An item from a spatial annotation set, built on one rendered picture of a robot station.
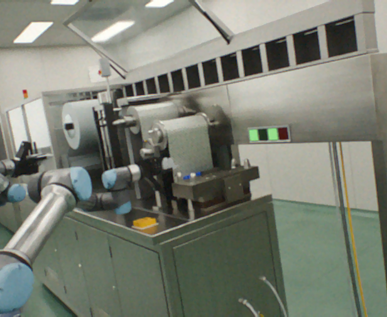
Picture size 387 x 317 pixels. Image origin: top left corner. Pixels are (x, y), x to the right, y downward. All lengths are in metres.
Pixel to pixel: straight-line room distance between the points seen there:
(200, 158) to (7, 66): 5.75
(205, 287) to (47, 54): 6.32
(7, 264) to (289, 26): 1.29
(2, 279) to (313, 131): 1.18
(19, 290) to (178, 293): 0.73
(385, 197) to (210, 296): 0.81
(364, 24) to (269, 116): 0.55
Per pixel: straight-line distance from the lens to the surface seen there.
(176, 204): 1.89
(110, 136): 2.10
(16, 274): 1.13
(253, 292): 1.95
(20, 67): 7.45
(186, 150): 1.92
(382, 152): 1.70
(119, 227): 1.82
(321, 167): 4.66
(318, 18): 1.62
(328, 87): 1.59
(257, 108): 1.84
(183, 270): 1.67
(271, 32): 1.77
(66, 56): 7.71
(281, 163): 5.03
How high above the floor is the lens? 1.35
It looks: 6 degrees down
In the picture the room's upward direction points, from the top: 9 degrees counter-clockwise
